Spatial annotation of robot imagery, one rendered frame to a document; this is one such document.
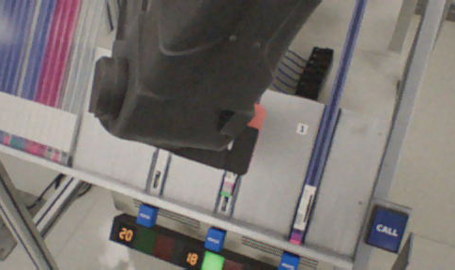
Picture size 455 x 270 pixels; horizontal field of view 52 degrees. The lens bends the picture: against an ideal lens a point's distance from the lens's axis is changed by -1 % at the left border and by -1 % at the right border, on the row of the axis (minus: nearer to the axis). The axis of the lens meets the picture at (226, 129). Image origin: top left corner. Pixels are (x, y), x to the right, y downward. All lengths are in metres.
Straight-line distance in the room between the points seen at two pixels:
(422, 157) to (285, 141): 1.23
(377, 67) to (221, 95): 0.91
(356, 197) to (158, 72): 0.46
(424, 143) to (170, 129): 1.67
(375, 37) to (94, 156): 0.76
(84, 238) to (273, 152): 1.01
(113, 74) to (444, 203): 1.55
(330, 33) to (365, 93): 0.23
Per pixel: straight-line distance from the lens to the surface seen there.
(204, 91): 0.23
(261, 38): 0.21
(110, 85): 0.26
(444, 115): 2.04
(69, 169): 0.75
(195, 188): 0.69
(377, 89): 1.07
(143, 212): 0.71
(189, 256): 0.72
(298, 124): 0.65
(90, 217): 1.60
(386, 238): 0.61
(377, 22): 1.29
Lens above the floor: 1.29
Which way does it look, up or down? 46 degrees down
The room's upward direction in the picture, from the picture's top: straight up
